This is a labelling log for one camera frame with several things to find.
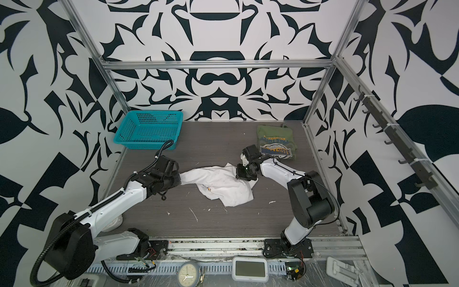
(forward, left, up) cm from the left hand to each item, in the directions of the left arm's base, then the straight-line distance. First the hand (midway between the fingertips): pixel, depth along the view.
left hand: (176, 175), depth 87 cm
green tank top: (+24, -55, -6) cm, 60 cm away
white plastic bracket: (-40, -67, -6) cm, 78 cm away
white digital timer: (-38, -31, -5) cm, 49 cm away
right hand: (+2, -29, -3) cm, 29 cm away
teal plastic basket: (+37, +24, -8) cm, 45 cm away
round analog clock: (-38, -9, -4) cm, 39 cm away
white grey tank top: (-4, -22, -2) cm, 22 cm away
